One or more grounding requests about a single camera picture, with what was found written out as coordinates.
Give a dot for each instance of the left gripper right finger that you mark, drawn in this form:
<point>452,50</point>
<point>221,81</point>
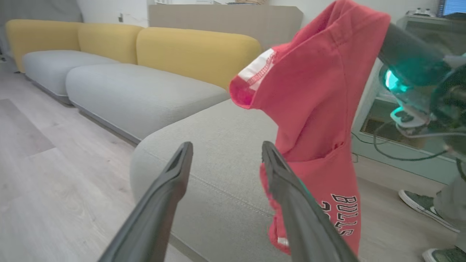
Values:
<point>305,218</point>

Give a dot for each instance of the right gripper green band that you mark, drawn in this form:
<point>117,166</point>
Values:
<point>437,98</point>

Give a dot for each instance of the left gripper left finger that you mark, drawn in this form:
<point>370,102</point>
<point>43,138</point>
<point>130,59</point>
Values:
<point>153,211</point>

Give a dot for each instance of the red Bulls hooded garment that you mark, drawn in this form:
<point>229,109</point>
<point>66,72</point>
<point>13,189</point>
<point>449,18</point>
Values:
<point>313,91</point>

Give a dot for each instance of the grey sofa seat cushion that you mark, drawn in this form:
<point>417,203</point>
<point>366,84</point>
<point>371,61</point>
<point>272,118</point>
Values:
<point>138,98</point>
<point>54,65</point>
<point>218,163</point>

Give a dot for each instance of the blue computer monitor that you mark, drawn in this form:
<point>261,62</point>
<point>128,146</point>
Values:
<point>453,7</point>

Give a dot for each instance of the pale green glass cabinet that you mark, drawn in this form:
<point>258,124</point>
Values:
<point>375,127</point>

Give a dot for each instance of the grey trouser leg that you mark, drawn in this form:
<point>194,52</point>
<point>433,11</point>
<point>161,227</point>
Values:
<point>453,200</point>

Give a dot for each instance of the yellow sofa back cushion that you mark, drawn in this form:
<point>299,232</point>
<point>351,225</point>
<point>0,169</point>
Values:
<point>109,42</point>
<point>196,54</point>
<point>36,36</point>

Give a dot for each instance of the beige panel board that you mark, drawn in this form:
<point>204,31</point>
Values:
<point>233,20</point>

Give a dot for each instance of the wall power socket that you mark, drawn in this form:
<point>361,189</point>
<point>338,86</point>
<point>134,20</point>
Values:
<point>120,17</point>

